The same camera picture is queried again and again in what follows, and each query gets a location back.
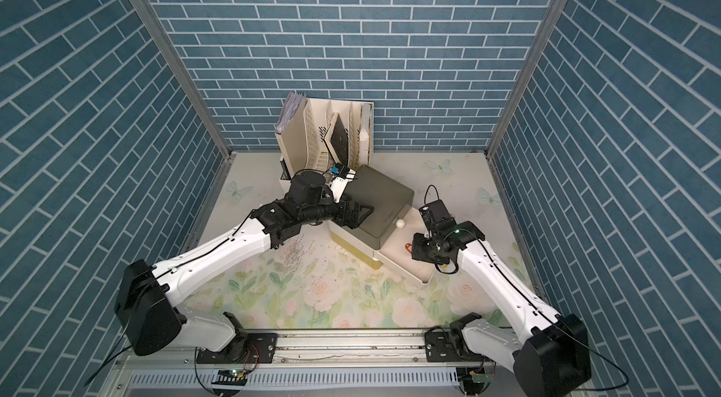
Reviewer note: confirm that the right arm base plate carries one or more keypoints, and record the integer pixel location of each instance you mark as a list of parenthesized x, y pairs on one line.
[(448, 346)]

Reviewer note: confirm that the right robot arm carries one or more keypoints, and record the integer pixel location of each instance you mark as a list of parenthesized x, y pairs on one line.
[(546, 351)]

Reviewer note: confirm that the olive drawer cabinet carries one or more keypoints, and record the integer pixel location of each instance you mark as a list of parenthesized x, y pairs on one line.
[(391, 201)]

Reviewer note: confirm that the white file organizer rack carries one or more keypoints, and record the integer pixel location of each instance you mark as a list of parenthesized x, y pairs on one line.
[(302, 145)]

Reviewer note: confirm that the aluminium mounting rail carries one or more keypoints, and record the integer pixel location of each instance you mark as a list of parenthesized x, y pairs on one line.
[(330, 362)]

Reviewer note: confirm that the white drawer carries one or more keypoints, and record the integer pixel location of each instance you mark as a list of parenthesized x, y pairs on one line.
[(394, 256)]

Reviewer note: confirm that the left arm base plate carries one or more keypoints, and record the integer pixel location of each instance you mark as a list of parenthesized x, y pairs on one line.
[(250, 349)]

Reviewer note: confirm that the right green circuit board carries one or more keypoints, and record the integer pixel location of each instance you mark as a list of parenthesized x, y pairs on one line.
[(473, 382)]

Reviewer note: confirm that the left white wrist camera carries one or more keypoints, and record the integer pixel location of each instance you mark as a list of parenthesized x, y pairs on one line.
[(341, 176)]

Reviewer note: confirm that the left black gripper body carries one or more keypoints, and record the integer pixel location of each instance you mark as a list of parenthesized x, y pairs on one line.
[(339, 218)]

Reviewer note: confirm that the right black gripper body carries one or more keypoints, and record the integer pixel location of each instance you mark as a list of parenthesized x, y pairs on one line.
[(423, 248)]

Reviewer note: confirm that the purple paper folder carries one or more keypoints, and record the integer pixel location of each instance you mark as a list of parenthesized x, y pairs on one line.
[(292, 104)]

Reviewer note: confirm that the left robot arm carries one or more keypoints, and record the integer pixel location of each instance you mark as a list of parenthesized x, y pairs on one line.
[(150, 297)]

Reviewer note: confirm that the black framed tablet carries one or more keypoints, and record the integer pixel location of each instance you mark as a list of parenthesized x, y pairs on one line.
[(337, 141)]

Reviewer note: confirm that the floral table mat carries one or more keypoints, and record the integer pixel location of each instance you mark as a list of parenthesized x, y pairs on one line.
[(314, 283)]

